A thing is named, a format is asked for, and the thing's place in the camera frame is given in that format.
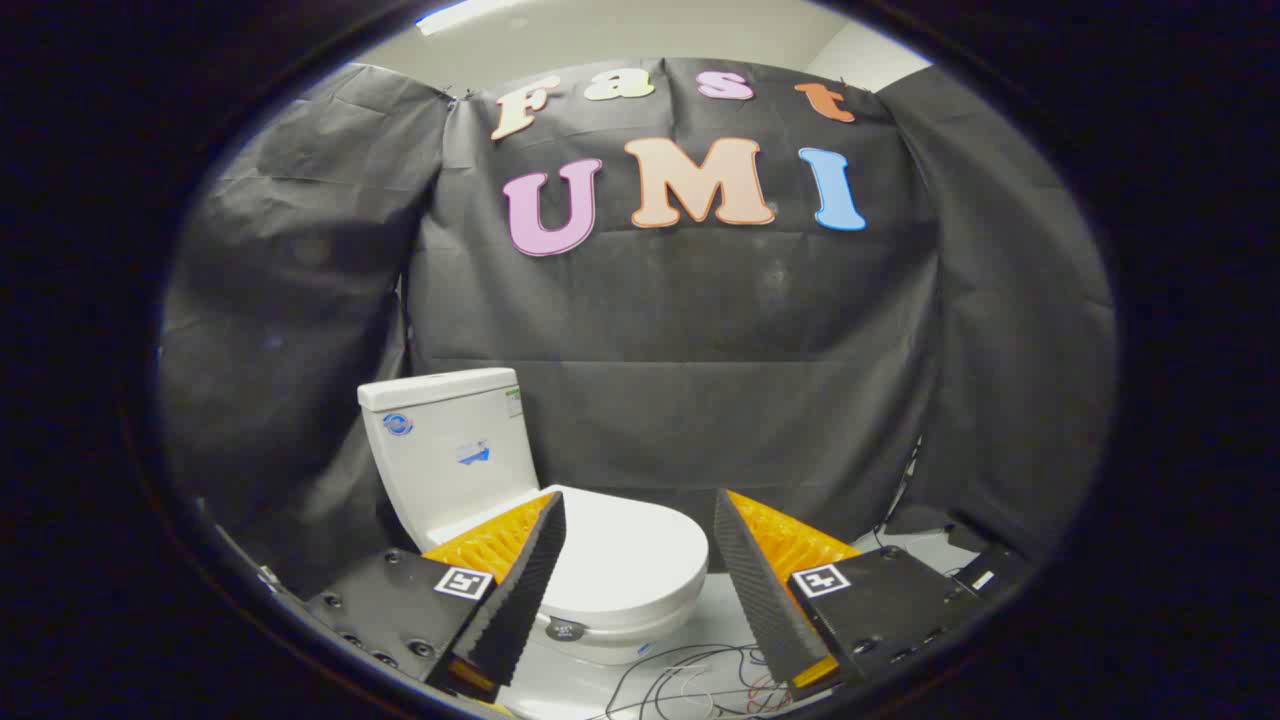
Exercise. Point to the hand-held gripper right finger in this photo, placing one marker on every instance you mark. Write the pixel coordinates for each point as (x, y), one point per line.
(760, 600)

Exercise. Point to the white toilet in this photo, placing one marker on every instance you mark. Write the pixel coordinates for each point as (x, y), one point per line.
(440, 470)

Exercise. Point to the white toilet lid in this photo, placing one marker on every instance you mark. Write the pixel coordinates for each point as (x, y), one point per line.
(630, 550)

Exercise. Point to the black box with white label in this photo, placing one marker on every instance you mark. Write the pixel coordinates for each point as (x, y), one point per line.
(1000, 570)

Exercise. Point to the black backdrop cloth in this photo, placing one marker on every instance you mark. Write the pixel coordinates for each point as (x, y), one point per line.
(650, 330)

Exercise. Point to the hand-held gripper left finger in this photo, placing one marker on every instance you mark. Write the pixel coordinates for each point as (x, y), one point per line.
(525, 590)

